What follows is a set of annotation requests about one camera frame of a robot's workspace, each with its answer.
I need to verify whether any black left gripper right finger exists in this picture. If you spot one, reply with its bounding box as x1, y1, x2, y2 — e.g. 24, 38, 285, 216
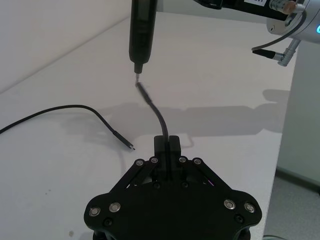
169, 135, 232, 194

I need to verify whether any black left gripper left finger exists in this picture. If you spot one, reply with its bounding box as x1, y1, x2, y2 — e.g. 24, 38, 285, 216
107, 135, 167, 195

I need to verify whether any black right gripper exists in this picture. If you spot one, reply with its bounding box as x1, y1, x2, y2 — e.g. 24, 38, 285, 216
194, 0, 294, 22

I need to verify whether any black cable with plug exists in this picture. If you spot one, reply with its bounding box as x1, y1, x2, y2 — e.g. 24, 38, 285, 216
0, 104, 137, 152
135, 81, 170, 144

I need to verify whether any black pen-shaped electric tool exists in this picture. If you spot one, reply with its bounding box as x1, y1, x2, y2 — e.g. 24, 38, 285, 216
127, 0, 158, 81

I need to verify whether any grey wrist cable with plug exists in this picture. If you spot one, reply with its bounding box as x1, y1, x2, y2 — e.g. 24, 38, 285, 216
251, 11, 309, 67

